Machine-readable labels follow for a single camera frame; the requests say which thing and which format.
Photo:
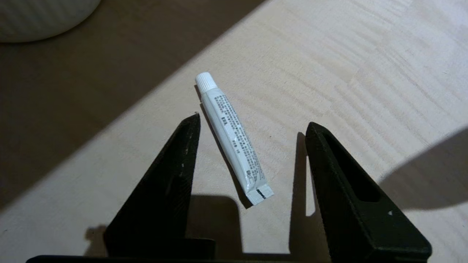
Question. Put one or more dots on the white ribbed ceramic mug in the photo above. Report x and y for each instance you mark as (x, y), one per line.
(40, 18)

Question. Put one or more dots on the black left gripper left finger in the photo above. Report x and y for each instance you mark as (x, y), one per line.
(161, 204)

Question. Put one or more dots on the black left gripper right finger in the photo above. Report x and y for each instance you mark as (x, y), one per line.
(351, 212)

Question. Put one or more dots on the light wooden desk with shelf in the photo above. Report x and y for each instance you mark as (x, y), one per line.
(329, 73)

